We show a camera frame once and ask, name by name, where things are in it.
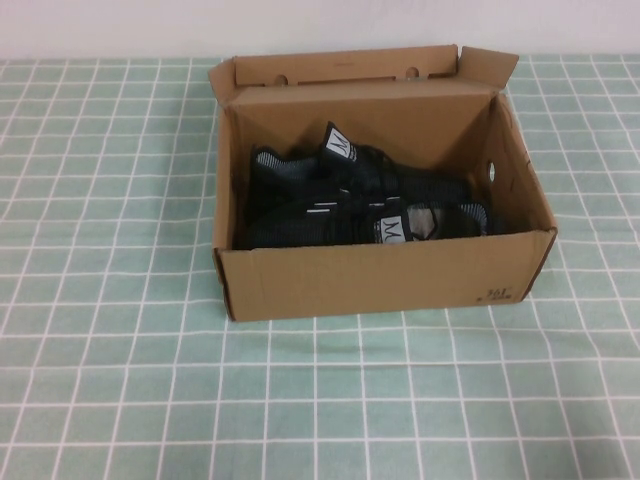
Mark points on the brown cardboard shoe box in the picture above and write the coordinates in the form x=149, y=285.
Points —
x=350, y=280

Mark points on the green checkered tablecloth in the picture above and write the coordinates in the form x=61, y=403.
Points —
x=150, y=375

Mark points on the black sneaker white tongue label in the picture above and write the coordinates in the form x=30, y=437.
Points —
x=300, y=225
x=300, y=165

